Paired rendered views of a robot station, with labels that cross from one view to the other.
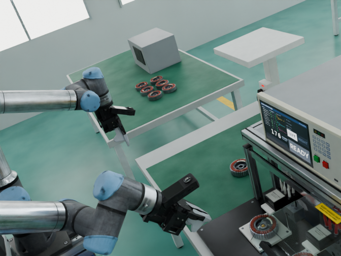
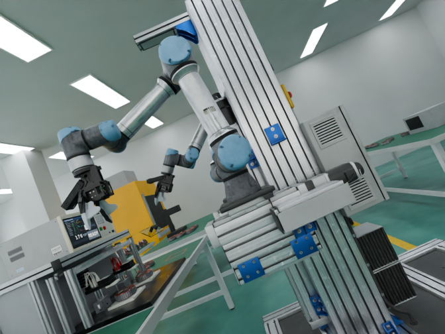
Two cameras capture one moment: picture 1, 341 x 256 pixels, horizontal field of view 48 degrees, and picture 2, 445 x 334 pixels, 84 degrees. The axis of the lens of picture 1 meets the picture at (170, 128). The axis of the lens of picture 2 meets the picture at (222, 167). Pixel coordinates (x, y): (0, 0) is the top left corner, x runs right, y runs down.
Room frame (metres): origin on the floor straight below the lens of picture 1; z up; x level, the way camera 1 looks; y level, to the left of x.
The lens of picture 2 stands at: (2.17, 0.91, 1.10)
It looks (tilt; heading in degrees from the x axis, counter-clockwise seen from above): 4 degrees up; 198
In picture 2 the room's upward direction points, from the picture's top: 24 degrees counter-clockwise
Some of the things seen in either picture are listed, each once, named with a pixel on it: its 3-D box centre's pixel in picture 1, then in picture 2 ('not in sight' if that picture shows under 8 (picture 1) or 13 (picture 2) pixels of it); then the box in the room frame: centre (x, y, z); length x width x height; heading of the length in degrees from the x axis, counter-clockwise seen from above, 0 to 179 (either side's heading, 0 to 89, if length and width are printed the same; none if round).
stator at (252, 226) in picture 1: (263, 226); (126, 293); (1.11, -0.23, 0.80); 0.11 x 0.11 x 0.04
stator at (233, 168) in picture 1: (241, 167); not in sight; (1.56, -0.28, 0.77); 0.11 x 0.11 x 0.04
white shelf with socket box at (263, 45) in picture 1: (262, 80); not in sight; (2.01, -0.60, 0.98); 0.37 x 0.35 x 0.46; 14
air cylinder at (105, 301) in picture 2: not in sight; (102, 303); (1.15, -0.37, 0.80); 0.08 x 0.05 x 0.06; 14
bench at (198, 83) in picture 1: (150, 112); not in sight; (3.34, 0.14, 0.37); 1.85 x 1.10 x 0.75; 14
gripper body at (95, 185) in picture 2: (107, 116); (92, 185); (1.51, 0.24, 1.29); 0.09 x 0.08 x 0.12; 109
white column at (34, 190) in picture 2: not in sight; (51, 233); (-1.24, -3.93, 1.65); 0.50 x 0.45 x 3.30; 104
